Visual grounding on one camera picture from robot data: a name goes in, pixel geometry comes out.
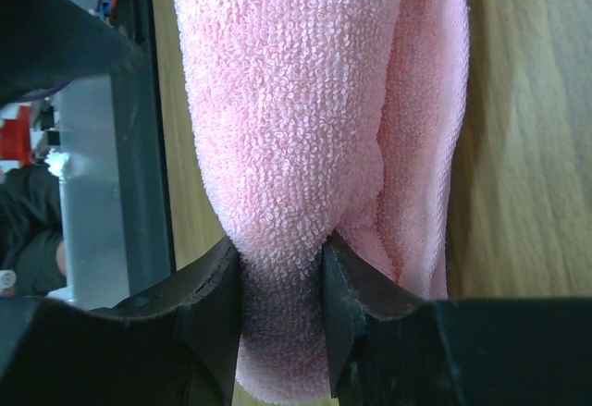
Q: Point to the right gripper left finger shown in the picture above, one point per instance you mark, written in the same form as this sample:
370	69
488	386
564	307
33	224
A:
175	343

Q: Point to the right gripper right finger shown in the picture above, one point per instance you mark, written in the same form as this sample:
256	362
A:
386	346

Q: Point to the pink towel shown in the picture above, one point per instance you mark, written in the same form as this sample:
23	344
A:
314	116

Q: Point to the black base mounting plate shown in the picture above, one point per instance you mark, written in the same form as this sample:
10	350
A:
141	153

